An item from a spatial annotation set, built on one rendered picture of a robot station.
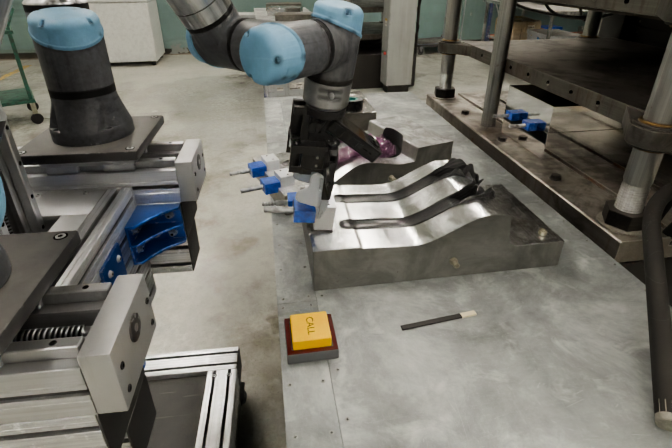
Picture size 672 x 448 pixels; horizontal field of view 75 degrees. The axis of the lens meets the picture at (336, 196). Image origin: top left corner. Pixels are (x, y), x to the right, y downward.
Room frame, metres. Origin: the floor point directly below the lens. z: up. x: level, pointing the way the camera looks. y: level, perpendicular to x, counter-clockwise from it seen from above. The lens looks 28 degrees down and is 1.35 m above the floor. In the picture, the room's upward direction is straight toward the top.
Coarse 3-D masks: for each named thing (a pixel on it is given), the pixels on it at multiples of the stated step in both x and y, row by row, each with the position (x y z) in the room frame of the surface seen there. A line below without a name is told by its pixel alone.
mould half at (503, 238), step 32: (448, 160) 0.96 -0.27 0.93; (352, 192) 0.89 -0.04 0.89; (384, 192) 0.89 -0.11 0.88; (416, 192) 0.86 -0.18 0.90; (448, 192) 0.81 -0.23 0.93; (448, 224) 0.71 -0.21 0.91; (480, 224) 0.70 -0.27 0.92; (512, 224) 0.79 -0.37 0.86; (544, 224) 0.79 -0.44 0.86; (320, 256) 0.65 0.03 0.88; (352, 256) 0.66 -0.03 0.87; (384, 256) 0.67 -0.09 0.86; (416, 256) 0.68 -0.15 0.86; (448, 256) 0.69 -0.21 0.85; (480, 256) 0.70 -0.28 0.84; (512, 256) 0.71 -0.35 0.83; (544, 256) 0.72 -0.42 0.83; (320, 288) 0.65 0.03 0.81
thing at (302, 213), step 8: (296, 200) 0.74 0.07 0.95; (264, 208) 0.71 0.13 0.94; (272, 208) 0.71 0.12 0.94; (280, 208) 0.72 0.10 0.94; (288, 208) 0.72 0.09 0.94; (296, 208) 0.71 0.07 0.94; (304, 208) 0.71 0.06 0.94; (312, 208) 0.72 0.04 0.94; (328, 208) 0.71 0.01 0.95; (296, 216) 0.70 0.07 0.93; (304, 216) 0.71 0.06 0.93; (312, 216) 0.71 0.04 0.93; (328, 216) 0.71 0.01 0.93; (320, 224) 0.71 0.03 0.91; (328, 224) 0.71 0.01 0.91
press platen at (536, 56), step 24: (456, 48) 1.98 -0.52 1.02; (480, 48) 1.86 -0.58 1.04; (528, 48) 1.85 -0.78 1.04; (552, 48) 1.85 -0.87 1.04; (576, 48) 1.85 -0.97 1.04; (600, 48) 1.85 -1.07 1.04; (624, 48) 1.85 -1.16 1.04; (648, 48) 1.85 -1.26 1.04; (528, 72) 1.50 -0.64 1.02; (552, 72) 1.41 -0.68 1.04; (576, 72) 1.41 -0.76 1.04; (600, 72) 1.41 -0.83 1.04; (624, 72) 1.41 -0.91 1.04; (648, 72) 1.41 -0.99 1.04; (576, 96) 1.24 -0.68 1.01; (600, 96) 1.15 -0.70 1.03; (624, 96) 1.13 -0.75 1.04; (648, 96) 1.13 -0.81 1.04; (624, 120) 1.02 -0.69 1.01; (648, 144) 0.88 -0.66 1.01
